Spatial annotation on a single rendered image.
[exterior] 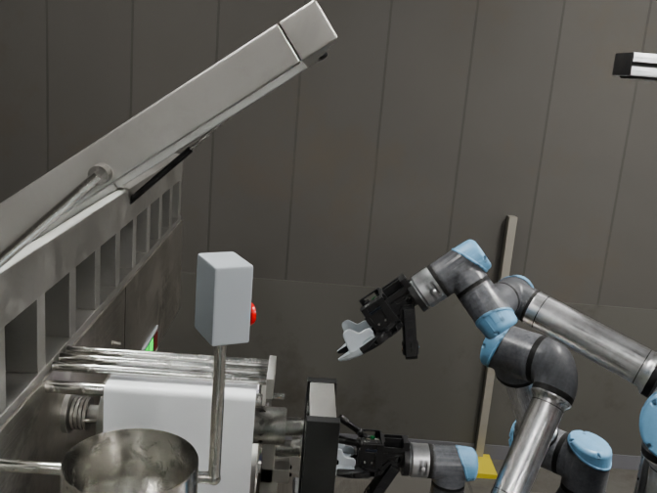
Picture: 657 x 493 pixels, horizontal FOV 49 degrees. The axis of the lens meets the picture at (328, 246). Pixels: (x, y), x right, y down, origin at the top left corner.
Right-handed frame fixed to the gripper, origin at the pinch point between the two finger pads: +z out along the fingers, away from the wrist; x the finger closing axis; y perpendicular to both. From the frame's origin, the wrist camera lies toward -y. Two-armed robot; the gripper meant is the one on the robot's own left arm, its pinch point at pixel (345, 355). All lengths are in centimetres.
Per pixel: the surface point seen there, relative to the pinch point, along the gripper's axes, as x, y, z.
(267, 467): 6.8, -8.2, 25.9
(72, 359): 30, 36, 31
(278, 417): 27.7, 7.4, 10.5
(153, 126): 91, 54, -17
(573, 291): -210, -114, -73
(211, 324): 60, 34, -1
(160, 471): 66, 24, 13
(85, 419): 29, 27, 37
